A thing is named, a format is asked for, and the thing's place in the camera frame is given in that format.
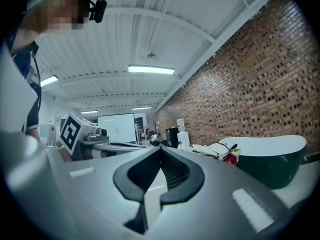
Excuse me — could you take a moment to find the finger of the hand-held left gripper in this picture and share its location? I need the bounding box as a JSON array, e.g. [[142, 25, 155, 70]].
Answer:
[[92, 142, 148, 158]]

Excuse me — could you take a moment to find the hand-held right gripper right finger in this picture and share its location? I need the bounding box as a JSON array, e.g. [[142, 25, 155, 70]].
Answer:
[[149, 145, 291, 235]]

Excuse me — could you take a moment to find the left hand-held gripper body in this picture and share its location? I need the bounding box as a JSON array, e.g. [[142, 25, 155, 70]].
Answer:
[[59, 112, 111, 158]]

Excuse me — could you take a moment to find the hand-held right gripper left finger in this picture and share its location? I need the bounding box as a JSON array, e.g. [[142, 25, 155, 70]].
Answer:
[[46, 145, 163, 235]]

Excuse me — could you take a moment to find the white bag with black trim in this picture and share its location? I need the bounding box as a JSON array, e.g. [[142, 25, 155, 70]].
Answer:
[[189, 140, 239, 160]]

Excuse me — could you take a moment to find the white projection screen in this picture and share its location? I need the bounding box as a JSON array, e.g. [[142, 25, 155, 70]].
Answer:
[[97, 112, 138, 144]]

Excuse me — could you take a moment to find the red packet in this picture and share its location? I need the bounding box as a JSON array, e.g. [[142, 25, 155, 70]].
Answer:
[[223, 148, 241, 166]]

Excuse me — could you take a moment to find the black cabinet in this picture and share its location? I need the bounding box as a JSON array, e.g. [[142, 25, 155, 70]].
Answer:
[[165, 127, 179, 149]]

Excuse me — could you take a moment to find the dark green white-lined basin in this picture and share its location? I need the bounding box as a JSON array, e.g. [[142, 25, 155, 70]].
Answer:
[[218, 134, 307, 190]]

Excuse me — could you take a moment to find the white water dispenser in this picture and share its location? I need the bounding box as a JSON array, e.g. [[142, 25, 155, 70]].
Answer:
[[176, 118, 190, 150]]

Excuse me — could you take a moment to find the person's head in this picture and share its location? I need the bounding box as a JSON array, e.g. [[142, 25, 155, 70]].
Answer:
[[21, 0, 91, 35]]

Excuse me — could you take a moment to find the black chest cable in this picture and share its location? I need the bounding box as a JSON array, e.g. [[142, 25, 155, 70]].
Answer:
[[30, 40, 43, 115]]

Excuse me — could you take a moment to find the black head-worn camera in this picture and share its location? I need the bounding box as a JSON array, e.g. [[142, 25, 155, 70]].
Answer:
[[87, 0, 108, 24]]

